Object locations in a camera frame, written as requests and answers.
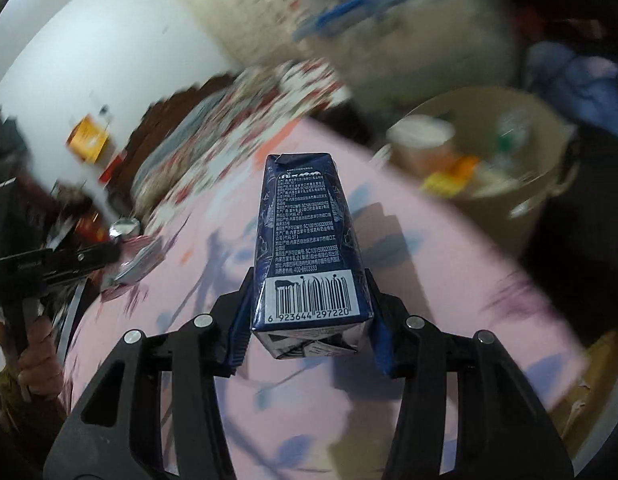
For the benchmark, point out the dark blue milk carton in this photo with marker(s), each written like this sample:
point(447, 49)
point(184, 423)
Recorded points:
point(304, 240)

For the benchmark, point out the person's left hand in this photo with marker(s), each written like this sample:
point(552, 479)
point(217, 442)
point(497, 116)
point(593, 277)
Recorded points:
point(41, 360)

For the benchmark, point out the clear storage box blue lid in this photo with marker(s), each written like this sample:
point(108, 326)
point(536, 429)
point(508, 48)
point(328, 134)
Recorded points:
point(429, 50)

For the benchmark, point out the shiny foil wrapper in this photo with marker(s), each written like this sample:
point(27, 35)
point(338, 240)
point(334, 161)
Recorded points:
point(121, 229)

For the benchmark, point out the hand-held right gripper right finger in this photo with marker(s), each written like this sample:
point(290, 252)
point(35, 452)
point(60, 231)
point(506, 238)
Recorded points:
point(381, 345)

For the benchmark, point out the blue clothing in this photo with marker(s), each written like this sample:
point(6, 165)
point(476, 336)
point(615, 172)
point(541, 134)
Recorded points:
point(579, 85)

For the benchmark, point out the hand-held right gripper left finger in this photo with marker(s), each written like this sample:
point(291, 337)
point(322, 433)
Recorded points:
point(237, 332)

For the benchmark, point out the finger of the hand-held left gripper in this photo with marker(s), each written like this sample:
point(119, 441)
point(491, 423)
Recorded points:
point(86, 257)

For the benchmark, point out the beige patterned curtain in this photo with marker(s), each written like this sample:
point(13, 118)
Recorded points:
point(249, 5)

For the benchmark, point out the yellow packet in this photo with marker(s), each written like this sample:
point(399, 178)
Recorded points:
point(449, 177)

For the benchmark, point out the small clear plastic bottle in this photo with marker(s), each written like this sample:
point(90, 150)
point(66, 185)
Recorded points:
point(509, 135)

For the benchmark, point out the red yellow wall calendar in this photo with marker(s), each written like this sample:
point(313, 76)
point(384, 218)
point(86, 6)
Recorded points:
point(86, 137)

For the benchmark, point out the hanging keys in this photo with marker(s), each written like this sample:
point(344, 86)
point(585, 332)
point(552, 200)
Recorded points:
point(104, 111)

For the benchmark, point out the carved wooden headboard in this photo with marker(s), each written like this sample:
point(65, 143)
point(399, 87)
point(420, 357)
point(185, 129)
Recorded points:
point(154, 125)

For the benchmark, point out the beige plastic bucket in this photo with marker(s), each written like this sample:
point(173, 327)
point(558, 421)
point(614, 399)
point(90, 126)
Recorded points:
point(509, 225)

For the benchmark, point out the red box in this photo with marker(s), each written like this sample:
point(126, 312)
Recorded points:
point(91, 227)

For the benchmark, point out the dark hanging clothes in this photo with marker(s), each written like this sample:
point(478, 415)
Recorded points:
point(4, 145)

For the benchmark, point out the white red floral bed sheet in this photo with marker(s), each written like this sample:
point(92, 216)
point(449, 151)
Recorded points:
point(269, 110)

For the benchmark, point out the pink leaf-print cloth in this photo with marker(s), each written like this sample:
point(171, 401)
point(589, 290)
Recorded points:
point(439, 270)

